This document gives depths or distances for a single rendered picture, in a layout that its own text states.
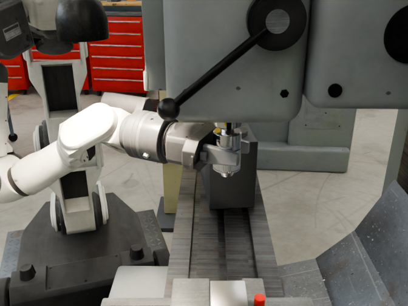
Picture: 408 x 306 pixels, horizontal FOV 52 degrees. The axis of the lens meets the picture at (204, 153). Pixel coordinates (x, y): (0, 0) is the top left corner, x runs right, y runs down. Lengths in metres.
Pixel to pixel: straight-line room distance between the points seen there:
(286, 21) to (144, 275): 0.69
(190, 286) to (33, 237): 1.14
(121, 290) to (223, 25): 0.65
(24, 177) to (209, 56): 0.45
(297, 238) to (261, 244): 1.70
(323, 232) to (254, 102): 2.24
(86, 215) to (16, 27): 0.83
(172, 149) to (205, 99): 0.15
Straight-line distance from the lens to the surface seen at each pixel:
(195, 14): 0.55
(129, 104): 0.78
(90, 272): 1.49
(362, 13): 0.55
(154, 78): 0.65
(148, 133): 0.71
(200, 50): 0.55
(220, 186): 1.06
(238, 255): 0.94
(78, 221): 1.57
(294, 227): 2.77
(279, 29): 0.52
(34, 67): 1.28
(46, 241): 1.72
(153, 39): 0.63
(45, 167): 0.83
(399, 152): 0.97
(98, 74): 5.50
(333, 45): 0.55
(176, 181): 2.68
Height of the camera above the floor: 1.51
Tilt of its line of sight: 24 degrees down
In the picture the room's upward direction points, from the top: straight up
